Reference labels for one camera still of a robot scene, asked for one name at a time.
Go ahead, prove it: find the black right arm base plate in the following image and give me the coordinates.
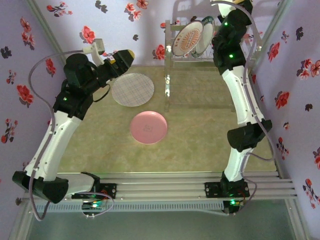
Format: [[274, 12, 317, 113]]
[[204, 181, 251, 199]]

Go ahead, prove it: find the left aluminium corner post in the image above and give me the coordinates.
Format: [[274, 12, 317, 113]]
[[24, 0, 79, 77]]

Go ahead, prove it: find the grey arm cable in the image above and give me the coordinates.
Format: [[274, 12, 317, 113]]
[[211, 0, 276, 205], [28, 49, 86, 222]]

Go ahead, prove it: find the right aluminium corner post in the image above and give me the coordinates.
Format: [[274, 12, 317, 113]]
[[251, 0, 294, 73]]

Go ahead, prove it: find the right lower aluminium frame bar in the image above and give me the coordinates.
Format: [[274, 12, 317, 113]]
[[284, 199, 311, 240]]

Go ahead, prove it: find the white plaid pattern plate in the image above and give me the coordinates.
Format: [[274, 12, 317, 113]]
[[111, 72, 155, 108]]

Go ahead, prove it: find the aluminium mounting rail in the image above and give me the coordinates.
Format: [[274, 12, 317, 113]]
[[23, 171, 298, 201]]

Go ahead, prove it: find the left circuit board green light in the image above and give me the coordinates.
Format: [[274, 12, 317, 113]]
[[81, 199, 107, 211]]

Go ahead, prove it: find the chrome wire dish rack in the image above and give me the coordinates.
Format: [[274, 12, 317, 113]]
[[163, 19, 263, 113]]

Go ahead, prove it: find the grey left arm cable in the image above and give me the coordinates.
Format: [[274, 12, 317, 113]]
[[28, 49, 86, 222]]

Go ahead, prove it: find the grey right arm cable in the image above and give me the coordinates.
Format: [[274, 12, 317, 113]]
[[211, 0, 276, 205]]

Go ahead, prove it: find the black left gripper cable loop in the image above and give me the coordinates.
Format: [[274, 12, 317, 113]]
[[92, 83, 111, 103]]

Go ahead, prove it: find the aluminium frame bar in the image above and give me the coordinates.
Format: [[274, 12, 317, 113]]
[[7, 199, 36, 240], [284, 199, 311, 240]]

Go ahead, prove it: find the circuit board green light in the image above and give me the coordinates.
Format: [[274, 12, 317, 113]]
[[81, 199, 107, 211], [223, 198, 247, 216]]

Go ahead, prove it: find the grey slotted cable duct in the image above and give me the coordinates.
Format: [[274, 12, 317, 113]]
[[33, 201, 225, 213]]

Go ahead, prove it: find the aluminium corner post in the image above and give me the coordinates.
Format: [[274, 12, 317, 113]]
[[251, 0, 294, 73], [24, 0, 79, 77]]

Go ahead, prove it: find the pink plate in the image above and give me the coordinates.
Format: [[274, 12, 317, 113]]
[[129, 110, 168, 145]]

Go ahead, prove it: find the left lower aluminium frame bar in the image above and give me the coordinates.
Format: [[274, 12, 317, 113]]
[[7, 199, 36, 240]]

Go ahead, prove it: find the right aluminium table side rail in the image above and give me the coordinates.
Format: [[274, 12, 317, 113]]
[[249, 72, 286, 179]]

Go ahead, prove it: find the orange sunburst plate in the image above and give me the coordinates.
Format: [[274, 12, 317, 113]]
[[171, 20, 205, 57]]

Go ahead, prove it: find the grey left base cable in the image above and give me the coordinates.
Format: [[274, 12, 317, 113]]
[[81, 189, 115, 220]]

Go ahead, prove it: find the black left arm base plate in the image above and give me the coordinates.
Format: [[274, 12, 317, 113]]
[[71, 183, 118, 200]]

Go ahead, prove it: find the right circuit board green light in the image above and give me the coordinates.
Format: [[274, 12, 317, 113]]
[[223, 198, 247, 216]]

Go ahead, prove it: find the green rimmed lettered plate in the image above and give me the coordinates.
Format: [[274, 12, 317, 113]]
[[191, 15, 216, 59]]

